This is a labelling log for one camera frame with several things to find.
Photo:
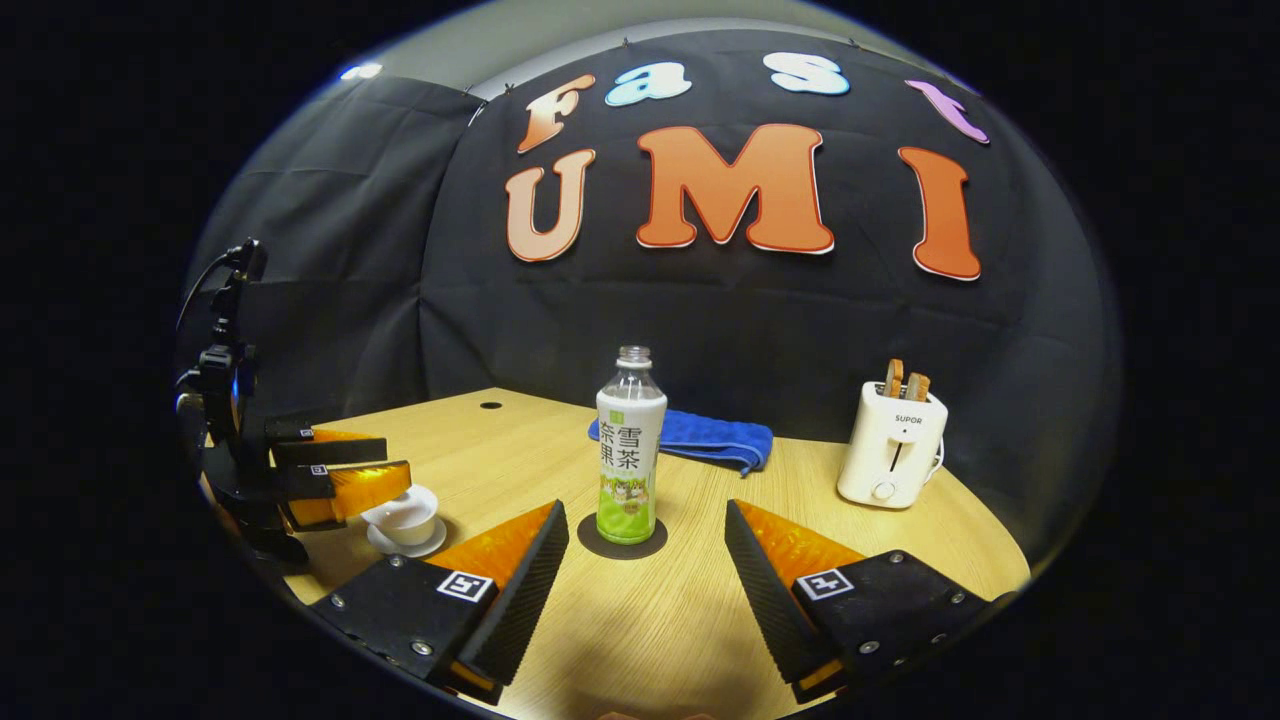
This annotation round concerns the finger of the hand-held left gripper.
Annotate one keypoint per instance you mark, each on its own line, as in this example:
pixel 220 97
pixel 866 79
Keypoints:
pixel 330 450
pixel 310 485

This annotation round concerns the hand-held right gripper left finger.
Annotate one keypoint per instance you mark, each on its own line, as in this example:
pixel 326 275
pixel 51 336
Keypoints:
pixel 520 600

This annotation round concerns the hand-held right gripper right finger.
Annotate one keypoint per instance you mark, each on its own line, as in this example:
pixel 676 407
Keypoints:
pixel 770 600

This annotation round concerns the dark round coaster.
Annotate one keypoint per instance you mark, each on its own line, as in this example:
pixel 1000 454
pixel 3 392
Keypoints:
pixel 590 540

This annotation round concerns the water bottle with green label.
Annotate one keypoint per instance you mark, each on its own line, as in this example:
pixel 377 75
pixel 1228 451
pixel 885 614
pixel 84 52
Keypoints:
pixel 630 450

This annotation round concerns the white saucer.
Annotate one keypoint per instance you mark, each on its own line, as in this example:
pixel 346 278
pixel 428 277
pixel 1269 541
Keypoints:
pixel 430 548

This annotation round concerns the blue towel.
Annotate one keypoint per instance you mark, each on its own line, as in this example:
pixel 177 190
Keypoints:
pixel 715 438

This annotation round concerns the white toaster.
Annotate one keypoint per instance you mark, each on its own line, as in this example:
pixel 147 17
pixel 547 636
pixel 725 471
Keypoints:
pixel 890 455

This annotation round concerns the toast slice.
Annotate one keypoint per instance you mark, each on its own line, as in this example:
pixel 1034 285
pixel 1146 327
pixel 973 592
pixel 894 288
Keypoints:
pixel 893 378
pixel 918 387

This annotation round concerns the black backdrop cloth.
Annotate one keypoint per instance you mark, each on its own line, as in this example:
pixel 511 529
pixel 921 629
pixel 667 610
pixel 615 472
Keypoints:
pixel 700 320

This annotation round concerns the ceiling light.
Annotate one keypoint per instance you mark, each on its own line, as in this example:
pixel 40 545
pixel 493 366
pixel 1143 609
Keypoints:
pixel 361 71

